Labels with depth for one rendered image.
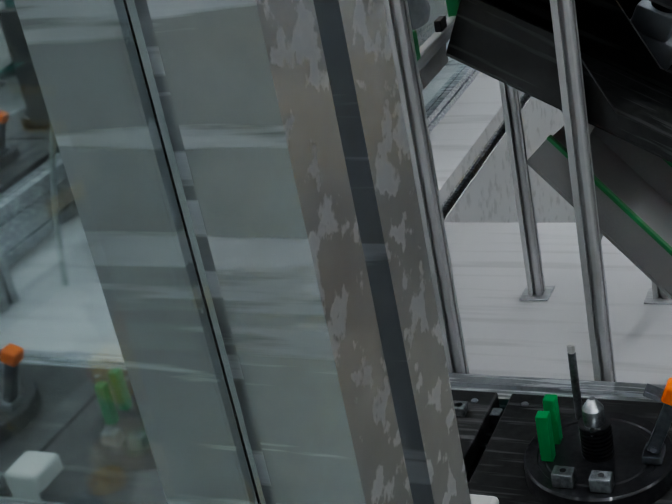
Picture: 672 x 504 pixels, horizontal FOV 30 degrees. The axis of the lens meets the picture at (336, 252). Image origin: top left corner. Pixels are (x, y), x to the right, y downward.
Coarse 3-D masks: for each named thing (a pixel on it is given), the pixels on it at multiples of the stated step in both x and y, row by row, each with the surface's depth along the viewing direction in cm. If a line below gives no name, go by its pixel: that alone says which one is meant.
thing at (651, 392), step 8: (648, 384) 113; (648, 392) 112; (656, 392) 112; (664, 392) 111; (656, 400) 112; (664, 400) 111; (664, 408) 112; (664, 416) 112; (656, 424) 113; (664, 424) 112; (656, 432) 113; (664, 432) 113; (656, 440) 114; (664, 440) 113; (648, 448) 114; (656, 448) 114
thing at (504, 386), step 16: (464, 384) 139; (480, 384) 138; (496, 384) 137; (512, 384) 136; (528, 384) 136; (544, 384) 135; (560, 384) 135; (592, 384) 133; (608, 384) 133; (624, 384) 132; (640, 384) 132; (656, 384) 131; (640, 400) 129; (480, 448) 134
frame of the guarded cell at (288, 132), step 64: (192, 0) 12; (256, 0) 12; (320, 0) 14; (192, 64) 12; (256, 64) 12; (320, 64) 13; (384, 64) 15; (192, 128) 13; (256, 128) 13; (320, 128) 13; (384, 128) 15; (192, 192) 14; (256, 192) 13; (320, 192) 13; (384, 192) 15; (256, 256) 13; (320, 256) 13; (384, 256) 15; (256, 320) 14; (320, 320) 13; (384, 320) 15; (256, 384) 14; (320, 384) 14; (384, 384) 15; (448, 384) 17; (256, 448) 15; (320, 448) 14; (384, 448) 15; (448, 448) 17
